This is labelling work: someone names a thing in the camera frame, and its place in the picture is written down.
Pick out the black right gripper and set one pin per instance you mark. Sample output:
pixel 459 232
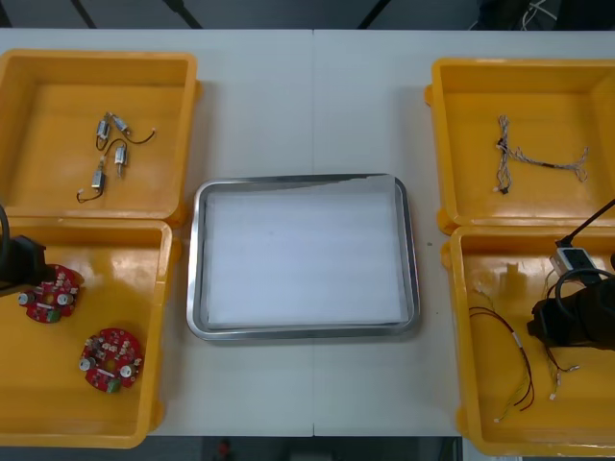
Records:
pixel 576 319

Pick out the round red circuit board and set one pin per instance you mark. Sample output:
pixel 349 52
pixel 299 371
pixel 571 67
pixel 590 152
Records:
pixel 111 360
pixel 50 295

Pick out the steel tray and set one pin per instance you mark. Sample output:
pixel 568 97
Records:
pixel 194 288

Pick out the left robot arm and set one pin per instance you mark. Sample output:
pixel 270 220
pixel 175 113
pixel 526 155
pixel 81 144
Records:
pixel 2 259

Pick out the yellow-orange plastic bin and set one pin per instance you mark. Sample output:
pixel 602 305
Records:
pixel 48 384
pixel 552 120
pixel 57 144
pixel 490 432

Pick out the white sheet liner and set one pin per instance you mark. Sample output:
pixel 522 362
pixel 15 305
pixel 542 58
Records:
pixel 302 254

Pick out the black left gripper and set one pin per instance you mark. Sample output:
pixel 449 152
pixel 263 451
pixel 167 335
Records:
pixel 26 261

